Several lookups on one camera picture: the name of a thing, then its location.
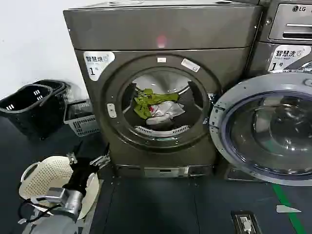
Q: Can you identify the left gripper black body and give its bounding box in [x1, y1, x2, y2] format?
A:
[63, 161, 98, 195]

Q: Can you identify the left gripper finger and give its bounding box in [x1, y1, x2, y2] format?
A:
[89, 143, 111, 170]
[66, 141, 85, 167]

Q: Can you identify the white perforated laundry basket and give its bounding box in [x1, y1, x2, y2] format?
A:
[19, 156, 100, 220]

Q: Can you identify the grey slotted plastic basket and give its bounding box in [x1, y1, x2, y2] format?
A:
[63, 99, 100, 137]

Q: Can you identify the white lint filter grille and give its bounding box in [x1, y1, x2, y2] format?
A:
[135, 125, 190, 136]

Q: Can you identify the black slotted laundry basket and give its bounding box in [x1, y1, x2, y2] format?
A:
[33, 79, 72, 115]
[0, 84, 64, 141]

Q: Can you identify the green garment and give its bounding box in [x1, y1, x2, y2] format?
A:
[133, 88, 179, 120]

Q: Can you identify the white garment with red print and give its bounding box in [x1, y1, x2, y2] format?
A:
[145, 99, 186, 125]

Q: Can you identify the white number sticker on dryer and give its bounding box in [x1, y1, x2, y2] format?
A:
[83, 51, 116, 81]

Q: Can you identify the grey dryer with round opening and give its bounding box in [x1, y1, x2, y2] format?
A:
[62, 2, 264, 180]

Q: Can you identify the small white label sticker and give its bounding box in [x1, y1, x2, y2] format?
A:
[180, 58, 200, 73]

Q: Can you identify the floor socket box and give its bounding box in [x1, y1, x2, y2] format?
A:
[231, 210, 259, 234]

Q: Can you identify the round glass dryer door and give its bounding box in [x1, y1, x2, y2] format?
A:
[209, 73, 312, 187]

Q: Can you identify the white arrow floor marker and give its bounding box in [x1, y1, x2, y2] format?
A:
[275, 204, 298, 214]

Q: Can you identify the green floor tape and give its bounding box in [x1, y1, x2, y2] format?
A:
[272, 184, 307, 234]

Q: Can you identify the white number sticker with swoosh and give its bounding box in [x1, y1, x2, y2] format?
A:
[269, 45, 312, 73]

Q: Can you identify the grey machine with drawer panel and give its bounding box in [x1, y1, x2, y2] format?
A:
[253, 0, 312, 181]

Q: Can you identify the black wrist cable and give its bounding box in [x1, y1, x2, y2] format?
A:
[18, 199, 57, 224]

